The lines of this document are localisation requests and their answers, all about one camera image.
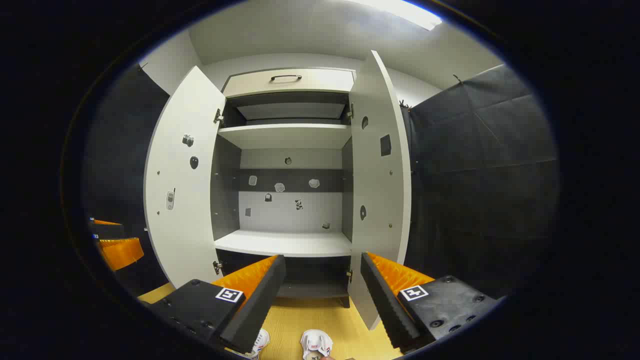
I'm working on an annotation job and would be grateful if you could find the white canvas shoe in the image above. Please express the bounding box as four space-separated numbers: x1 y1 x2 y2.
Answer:
244 328 271 360
300 329 334 360

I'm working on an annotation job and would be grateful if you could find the white cabinet door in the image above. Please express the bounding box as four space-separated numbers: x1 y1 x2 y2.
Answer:
347 50 412 331
144 66 227 290

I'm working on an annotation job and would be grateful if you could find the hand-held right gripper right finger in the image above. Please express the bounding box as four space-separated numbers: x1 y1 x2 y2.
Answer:
360 251 501 353

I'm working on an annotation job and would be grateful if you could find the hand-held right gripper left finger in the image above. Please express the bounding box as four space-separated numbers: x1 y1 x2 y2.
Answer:
145 254 287 355

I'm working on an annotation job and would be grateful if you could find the white shoe cabinet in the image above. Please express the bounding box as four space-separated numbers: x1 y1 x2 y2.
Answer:
210 67 357 308

